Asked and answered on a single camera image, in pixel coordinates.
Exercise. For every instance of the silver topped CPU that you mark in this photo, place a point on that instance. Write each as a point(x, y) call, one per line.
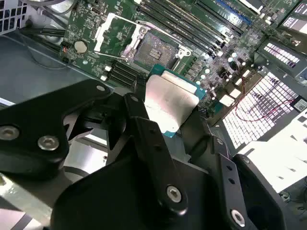
point(168, 100)

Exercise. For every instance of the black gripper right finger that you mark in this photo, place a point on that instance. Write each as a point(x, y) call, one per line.
point(230, 187)

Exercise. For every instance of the metal socket cover frame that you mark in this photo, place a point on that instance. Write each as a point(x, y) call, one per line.
point(103, 30)

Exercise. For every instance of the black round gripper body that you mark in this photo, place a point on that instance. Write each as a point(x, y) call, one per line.
point(115, 198)

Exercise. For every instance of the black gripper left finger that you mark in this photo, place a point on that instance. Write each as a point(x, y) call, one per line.
point(36, 119)

